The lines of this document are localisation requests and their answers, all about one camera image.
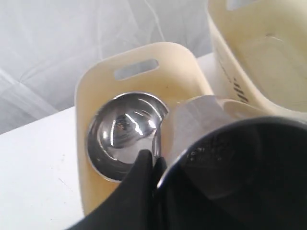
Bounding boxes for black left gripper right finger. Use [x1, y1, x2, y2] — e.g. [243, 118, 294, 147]
[152, 157, 168, 230]

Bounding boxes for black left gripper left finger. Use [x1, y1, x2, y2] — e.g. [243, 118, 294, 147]
[69, 150, 153, 230]

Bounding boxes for steel bowl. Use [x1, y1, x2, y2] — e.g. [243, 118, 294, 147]
[85, 92, 169, 182]

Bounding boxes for steel mug inside bin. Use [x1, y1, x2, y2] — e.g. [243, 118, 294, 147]
[155, 94, 307, 230]

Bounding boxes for cream bin circle mark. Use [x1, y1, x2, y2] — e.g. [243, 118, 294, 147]
[75, 42, 213, 215]

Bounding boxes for cream bin triangle mark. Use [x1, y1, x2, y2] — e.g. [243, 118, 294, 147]
[208, 0, 307, 119]

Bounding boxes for white curtain backdrop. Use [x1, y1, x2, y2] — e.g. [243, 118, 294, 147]
[0, 0, 212, 133]

